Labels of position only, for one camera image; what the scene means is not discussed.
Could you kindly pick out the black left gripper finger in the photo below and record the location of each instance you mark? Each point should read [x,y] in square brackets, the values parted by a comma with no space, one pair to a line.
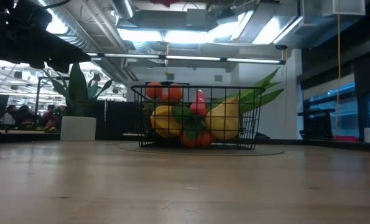
[63,51]
[60,66]

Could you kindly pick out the orange tangerine cluster with leaves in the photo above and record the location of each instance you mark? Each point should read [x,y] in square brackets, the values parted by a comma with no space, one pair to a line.
[200,140]
[173,93]

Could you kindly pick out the yellow star fruit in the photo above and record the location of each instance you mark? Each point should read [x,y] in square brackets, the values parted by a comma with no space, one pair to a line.
[164,121]

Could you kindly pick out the orange carrot with green top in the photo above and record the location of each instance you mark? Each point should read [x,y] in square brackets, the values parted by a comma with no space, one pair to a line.
[198,104]

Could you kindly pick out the yellow pear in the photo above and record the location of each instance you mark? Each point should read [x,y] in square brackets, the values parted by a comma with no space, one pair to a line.
[223,119]

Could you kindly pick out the green bean bunch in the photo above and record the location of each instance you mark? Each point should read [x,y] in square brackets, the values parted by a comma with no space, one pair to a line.
[259,96]

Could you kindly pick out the person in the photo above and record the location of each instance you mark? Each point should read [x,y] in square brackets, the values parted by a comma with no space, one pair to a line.
[51,116]
[26,116]
[9,116]

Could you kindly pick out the green plant in white pot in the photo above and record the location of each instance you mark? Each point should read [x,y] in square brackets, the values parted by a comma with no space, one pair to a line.
[78,127]

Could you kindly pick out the black partition panel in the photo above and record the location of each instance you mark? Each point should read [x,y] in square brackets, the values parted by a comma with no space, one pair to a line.
[116,119]

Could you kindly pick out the long ceiling light strip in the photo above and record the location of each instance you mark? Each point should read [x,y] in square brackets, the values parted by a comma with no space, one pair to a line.
[191,58]

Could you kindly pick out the grey round mat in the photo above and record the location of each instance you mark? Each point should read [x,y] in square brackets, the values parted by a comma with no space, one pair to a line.
[250,151]

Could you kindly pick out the black mesh chair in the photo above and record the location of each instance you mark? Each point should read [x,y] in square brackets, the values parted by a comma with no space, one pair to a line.
[318,124]

